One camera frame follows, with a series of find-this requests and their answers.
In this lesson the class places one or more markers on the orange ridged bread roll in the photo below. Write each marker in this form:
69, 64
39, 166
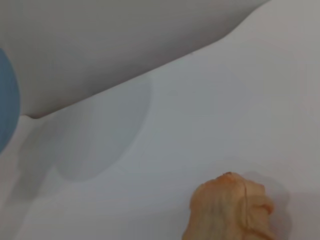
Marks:
225, 212

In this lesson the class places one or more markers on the blue bowl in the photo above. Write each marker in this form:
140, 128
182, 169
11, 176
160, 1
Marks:
8, 100

